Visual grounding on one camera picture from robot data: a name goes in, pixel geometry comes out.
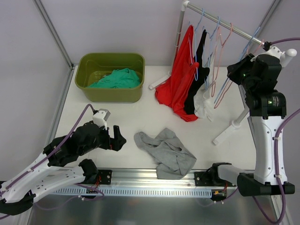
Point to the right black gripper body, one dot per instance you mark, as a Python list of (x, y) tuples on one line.
[(236, 71)]

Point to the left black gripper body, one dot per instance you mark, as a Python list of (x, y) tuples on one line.
[(107, 138)]

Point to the pink wire hanger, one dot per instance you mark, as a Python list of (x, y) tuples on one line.
[(227, 87)]

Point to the white tank top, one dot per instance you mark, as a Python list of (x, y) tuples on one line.
[(202, 102)]

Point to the grey tank top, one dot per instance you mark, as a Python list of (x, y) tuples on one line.
[(173, 160)]

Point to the green tank top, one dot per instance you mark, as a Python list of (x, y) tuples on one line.
[(118, 79)]

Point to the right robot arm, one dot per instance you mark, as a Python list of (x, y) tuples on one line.
[(267, 110)]

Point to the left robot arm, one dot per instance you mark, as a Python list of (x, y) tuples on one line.
[(46, 174)]

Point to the black tank top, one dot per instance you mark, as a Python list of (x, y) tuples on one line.
[(201, 75)]

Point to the blue hanger under red top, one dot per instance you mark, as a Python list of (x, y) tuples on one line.
[(195, 47)]

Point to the red tank top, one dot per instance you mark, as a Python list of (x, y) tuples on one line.
[(174, 92)]

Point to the olive green plastic basin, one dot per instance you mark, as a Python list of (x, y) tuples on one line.
[(94, 66)]

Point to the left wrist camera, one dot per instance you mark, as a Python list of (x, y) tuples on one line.
[(100, 118)]

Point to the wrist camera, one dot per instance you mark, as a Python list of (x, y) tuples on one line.
[(272, 51), (100, 118)]

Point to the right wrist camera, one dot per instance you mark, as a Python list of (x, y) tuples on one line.
[(272, 51)]

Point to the aluminium rail with cable duct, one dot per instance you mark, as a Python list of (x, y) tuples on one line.
[(144, 183)]

